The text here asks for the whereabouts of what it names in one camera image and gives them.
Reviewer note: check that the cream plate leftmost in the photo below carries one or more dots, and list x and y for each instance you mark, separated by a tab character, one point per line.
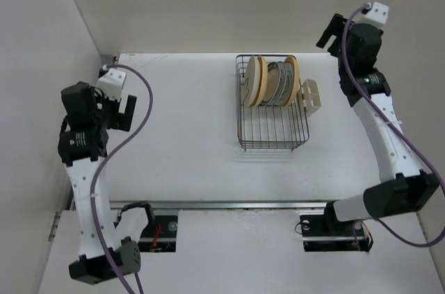
250	81

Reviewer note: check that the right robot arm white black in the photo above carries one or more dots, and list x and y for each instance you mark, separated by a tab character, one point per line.
405	187

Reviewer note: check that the black wire dish rack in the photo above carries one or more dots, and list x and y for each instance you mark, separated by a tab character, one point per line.
270	127

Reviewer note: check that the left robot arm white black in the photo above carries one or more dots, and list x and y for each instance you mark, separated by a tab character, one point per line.
108	247

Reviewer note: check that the yellow plate with drawing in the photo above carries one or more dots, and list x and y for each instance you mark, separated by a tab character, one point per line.
295	83

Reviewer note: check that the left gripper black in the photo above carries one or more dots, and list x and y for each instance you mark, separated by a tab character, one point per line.
120	120

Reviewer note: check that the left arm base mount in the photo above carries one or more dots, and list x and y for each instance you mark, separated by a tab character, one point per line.
160	237

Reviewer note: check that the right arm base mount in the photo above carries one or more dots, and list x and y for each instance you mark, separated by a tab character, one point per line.
318	236

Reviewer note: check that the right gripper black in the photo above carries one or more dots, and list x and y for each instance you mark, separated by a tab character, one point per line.
336	27

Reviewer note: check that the grey patterned plate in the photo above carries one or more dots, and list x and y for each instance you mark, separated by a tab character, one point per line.
274	75

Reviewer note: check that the white plate black rings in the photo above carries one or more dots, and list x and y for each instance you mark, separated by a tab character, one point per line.
285	82

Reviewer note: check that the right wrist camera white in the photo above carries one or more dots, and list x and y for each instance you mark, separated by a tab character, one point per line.
375	14

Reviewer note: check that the grey rimmed plate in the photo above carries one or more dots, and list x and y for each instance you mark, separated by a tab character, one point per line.
283	81

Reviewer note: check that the beige cutlery holder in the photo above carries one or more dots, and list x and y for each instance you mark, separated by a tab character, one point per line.
309	97

